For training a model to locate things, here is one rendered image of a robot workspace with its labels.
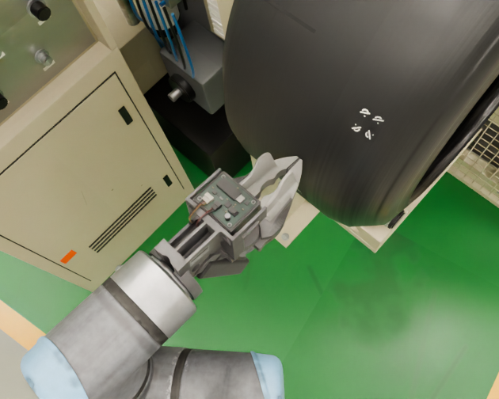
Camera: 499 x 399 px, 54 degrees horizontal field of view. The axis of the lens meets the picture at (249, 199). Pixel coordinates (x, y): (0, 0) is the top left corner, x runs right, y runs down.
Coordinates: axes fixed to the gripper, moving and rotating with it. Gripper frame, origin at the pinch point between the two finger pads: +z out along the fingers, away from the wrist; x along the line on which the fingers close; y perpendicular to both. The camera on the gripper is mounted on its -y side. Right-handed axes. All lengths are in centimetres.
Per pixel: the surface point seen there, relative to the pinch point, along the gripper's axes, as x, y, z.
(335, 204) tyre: -6.3, -3.9, 1.6
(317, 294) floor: -1, -121, 24
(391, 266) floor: -14, -118, 50
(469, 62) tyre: -10.2, 17.2, 12.0
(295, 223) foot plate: 22, -118, 38
